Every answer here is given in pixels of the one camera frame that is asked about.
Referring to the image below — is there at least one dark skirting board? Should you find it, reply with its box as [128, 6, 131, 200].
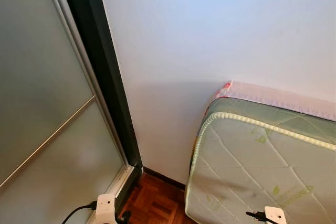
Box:
[143, 166, 187, 190]

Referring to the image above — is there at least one green quilted mattress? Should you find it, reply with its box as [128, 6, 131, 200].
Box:
[185, 97, 336, 224]

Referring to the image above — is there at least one frosted glass sliding door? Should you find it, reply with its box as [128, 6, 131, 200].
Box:
[0, 0, 132, 224]

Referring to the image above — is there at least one pink cloth strip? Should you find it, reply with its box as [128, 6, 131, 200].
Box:
[209, 80, 336, 122]

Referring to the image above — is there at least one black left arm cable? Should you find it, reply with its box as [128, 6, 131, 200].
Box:
[62, 200, 99, 224]

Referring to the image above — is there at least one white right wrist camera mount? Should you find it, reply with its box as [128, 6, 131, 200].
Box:
[264, 206, 287, 224]

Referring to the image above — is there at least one dark door frame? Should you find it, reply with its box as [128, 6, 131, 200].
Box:
[57, 0, 143, 217]

